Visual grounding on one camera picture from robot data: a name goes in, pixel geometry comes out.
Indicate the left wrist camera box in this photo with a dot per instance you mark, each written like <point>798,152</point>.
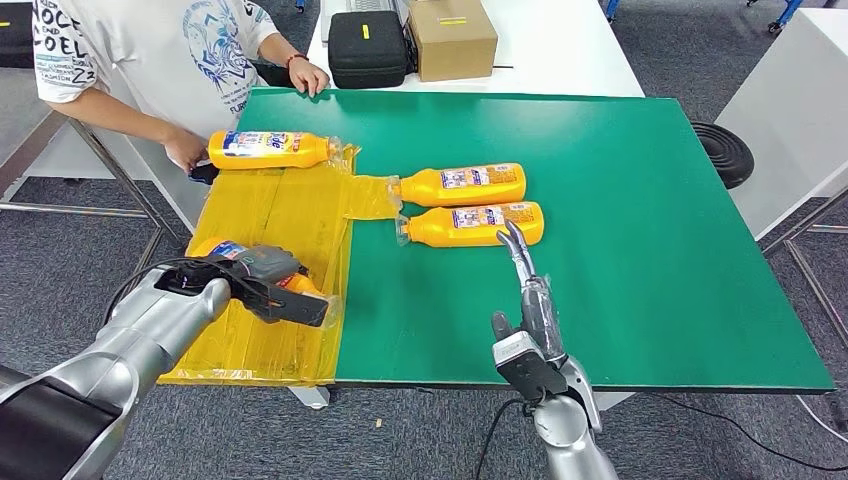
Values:
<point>291,306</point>

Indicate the orange detergent bottle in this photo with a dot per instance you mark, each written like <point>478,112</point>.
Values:
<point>437,233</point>
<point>430,192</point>
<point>301,285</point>
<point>265,158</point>

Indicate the green work table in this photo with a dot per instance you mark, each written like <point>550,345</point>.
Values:
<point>629,232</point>

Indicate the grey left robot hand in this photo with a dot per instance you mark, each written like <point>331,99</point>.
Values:
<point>272,264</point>

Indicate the black zip case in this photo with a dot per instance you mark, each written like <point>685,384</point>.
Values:
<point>13,40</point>
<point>366,53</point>

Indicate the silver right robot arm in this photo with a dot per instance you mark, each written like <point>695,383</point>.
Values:
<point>570,437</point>

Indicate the steel table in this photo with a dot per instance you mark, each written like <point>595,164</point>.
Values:
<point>16,126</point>

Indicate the blue cart frame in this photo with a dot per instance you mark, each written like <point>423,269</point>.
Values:
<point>785,13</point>

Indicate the black ribbed round stool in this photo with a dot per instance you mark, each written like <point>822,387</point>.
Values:
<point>722,154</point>

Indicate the steel table frame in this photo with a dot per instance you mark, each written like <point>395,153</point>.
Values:
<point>805,278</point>

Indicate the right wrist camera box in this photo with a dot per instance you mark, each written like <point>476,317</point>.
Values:
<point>526,368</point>

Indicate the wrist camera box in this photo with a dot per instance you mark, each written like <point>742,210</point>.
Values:
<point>526,368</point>
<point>291,306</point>

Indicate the brown cardboard box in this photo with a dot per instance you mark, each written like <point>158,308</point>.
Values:
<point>452,46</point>

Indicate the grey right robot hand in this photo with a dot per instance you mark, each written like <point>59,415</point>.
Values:
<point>540,311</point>

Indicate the white table foot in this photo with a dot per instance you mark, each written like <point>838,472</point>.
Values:
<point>310,397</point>
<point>616,399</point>

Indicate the white side table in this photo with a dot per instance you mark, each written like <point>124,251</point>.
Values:
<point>788,119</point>

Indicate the yellow taped cardboard sheet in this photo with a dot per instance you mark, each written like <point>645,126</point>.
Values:
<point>285,212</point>

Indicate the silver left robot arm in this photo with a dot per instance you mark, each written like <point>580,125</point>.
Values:
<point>132,351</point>

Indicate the person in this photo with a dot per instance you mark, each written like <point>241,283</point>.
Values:
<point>152,60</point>

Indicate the white desk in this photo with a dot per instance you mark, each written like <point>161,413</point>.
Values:
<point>132,172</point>

